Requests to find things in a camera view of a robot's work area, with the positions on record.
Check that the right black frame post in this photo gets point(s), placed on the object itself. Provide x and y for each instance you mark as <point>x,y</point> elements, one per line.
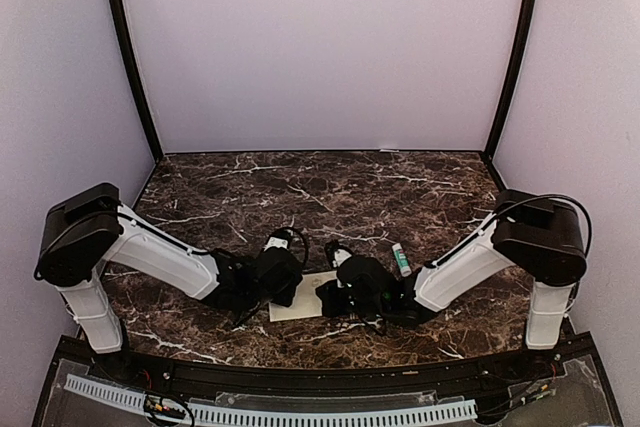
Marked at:
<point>516,58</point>

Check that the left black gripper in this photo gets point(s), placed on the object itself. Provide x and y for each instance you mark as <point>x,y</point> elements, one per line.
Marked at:
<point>285,297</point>

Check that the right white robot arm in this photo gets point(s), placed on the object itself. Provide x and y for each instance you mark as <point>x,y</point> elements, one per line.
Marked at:
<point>548,236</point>

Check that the white slotted cable duct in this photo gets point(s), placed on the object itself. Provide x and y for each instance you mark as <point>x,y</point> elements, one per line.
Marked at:
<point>247,410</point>

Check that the black front rail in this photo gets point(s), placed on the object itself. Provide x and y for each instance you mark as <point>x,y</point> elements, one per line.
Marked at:
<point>478,375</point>

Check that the cream envelope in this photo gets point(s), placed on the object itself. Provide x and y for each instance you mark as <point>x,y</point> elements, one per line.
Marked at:
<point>306,304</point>

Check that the green white glue stick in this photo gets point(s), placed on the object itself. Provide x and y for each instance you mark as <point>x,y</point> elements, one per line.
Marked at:
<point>401,260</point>

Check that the black frame post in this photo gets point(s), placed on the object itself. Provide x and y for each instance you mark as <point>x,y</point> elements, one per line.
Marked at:
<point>134,79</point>
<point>516,58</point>

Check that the left black frame post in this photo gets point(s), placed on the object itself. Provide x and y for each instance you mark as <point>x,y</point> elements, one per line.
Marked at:
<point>134,79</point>

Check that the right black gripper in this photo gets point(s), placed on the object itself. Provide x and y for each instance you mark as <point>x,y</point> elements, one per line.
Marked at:
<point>326,294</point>

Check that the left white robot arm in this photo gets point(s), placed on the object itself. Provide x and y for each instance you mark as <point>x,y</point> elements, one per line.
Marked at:
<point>94,227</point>

